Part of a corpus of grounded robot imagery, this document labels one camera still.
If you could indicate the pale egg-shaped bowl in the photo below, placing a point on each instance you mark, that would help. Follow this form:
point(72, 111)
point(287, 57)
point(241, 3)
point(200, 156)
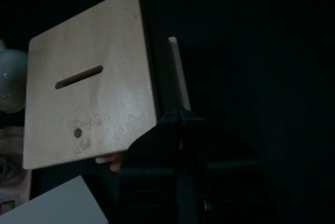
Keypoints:
point(11, 81)

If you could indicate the white paper sheet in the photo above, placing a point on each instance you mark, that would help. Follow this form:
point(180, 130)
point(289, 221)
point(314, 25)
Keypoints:
point(56, 205)

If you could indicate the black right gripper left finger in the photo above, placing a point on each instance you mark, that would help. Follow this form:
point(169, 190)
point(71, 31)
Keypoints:
point(150, 175)

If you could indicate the wooden box with slot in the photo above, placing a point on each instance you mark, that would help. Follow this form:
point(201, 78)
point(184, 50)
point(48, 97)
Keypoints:
point(99, 104)

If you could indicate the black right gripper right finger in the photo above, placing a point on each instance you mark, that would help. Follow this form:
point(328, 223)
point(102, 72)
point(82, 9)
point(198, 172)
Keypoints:
point(226, 182)

